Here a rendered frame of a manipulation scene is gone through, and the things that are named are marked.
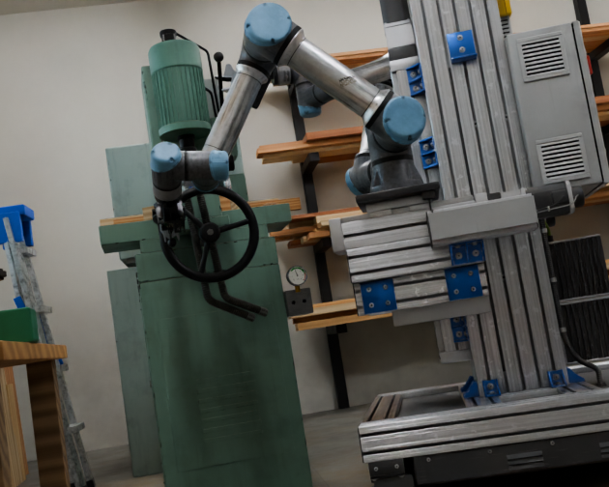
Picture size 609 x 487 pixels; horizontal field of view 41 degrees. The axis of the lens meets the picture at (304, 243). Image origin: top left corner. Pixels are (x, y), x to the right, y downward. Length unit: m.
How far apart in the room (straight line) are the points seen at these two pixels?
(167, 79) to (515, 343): 1.38
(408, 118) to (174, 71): 0.96
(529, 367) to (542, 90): 0.78
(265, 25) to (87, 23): 3.38
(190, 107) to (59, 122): 2.59
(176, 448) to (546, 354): 1.12
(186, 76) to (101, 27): 2.67
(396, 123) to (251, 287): 0.77
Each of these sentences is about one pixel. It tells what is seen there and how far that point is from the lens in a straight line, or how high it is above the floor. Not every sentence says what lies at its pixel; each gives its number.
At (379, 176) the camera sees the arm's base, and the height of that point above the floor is 0.87.
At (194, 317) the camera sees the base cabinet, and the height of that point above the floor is 0.58.
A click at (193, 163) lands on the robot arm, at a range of 2.05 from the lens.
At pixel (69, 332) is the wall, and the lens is 5.07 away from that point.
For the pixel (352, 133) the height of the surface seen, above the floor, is 1.55.
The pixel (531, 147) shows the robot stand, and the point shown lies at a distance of 2.40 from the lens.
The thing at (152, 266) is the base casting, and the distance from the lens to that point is 2.55.
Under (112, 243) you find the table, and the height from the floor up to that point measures 0.84.
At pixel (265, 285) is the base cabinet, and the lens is 2.57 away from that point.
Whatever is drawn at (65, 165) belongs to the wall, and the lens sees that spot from 5.19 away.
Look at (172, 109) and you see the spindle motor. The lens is 2.75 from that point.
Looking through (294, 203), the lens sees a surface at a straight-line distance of 2.78.
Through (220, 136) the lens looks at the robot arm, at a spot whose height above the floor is 1.03.
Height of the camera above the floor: 0.48
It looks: 6 degrees up
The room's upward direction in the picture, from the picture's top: 9 degrees counter-clockwise
